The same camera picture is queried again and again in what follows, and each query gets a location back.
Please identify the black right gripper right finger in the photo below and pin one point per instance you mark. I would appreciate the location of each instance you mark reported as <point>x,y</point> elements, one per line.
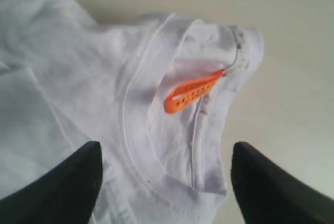
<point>265,193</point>

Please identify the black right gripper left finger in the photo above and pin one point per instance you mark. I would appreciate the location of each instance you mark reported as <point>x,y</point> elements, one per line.
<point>66,194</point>

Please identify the white t-shirt red lettering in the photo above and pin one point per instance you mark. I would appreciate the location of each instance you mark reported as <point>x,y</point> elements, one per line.
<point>154,93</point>

